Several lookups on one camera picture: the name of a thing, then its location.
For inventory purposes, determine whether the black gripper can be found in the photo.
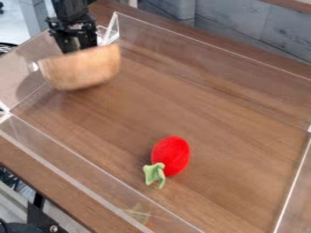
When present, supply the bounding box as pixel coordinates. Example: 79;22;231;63
47;0;98;54

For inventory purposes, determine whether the brown wooden bowl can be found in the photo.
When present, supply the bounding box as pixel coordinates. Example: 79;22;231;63
38;44;122;91

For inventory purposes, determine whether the red plush strawberry toy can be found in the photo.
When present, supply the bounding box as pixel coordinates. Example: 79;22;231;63
142;136;191;188

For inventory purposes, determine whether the clear acrylic tray enclosure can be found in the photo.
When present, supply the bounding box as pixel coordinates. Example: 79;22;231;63
0;14;311;233

